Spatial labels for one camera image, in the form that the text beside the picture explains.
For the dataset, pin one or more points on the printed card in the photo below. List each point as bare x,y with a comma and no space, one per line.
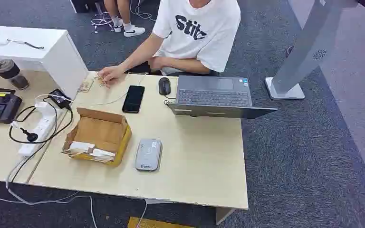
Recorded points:
85,86
101,82

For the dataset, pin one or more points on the black computer mouse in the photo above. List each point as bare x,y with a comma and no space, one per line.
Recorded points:
164,86

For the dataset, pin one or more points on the dark grey laptop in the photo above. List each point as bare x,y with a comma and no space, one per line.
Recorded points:
214,97

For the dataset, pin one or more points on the black smartphone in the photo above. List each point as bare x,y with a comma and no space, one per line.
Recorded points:
133,99

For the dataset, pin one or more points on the person's left hand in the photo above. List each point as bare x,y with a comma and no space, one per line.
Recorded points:
155,63

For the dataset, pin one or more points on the person's hand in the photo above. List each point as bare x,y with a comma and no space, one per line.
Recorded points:
155,63
110,73

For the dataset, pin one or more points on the open cardboard box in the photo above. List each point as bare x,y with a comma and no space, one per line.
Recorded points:
102,132

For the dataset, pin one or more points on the person's right hand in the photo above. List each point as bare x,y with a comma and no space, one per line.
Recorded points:
110,73

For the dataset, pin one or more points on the yellow cardboard sheet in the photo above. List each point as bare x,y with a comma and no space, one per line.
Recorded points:
157,224

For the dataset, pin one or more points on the person standing, legs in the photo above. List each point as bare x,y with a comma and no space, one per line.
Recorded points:
124,14

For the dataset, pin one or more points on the stool base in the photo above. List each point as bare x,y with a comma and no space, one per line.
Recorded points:
102,19

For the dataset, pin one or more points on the black power adapter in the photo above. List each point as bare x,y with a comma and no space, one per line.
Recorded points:
59,98

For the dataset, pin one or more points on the grey floor stand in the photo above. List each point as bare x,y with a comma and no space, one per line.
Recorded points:
308,47

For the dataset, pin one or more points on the white power strip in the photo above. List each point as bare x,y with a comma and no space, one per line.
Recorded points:
40,129

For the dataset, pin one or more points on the white cabinet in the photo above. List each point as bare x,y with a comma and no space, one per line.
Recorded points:
28,52

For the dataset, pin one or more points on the dark lidded drink cup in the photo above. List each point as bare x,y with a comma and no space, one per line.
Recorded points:
9,73

